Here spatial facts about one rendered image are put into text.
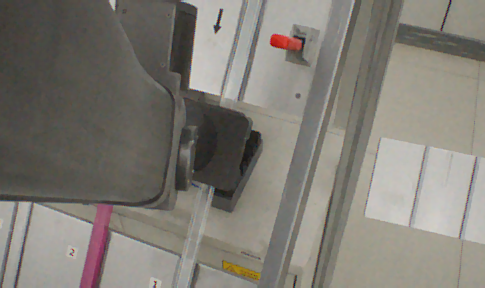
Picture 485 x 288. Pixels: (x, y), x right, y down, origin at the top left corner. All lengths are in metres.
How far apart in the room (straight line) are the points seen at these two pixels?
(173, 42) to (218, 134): 0.12
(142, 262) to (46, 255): 0.13
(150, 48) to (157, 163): 0.12
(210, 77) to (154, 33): 0.22
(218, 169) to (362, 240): 1.24
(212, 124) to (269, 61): 0.13
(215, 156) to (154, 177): 0.22
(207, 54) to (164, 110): 0.33
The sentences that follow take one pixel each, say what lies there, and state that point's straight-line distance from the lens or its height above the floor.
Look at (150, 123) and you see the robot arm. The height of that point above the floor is 1.20.
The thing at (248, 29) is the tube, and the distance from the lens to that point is 0.51.
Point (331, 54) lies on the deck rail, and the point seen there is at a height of 1.05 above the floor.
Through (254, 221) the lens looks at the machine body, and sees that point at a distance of 0.87.
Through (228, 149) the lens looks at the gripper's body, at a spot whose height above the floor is 1.03.
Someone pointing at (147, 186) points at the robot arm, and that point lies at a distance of 0.20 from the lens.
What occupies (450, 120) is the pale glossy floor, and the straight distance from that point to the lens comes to 2.10.
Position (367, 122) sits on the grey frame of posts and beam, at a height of 0.78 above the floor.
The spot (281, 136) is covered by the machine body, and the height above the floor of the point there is 0.62.
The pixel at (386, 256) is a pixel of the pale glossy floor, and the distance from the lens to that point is 1.62.
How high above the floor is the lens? 1.34
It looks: 46 degrees down
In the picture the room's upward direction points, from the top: straight up
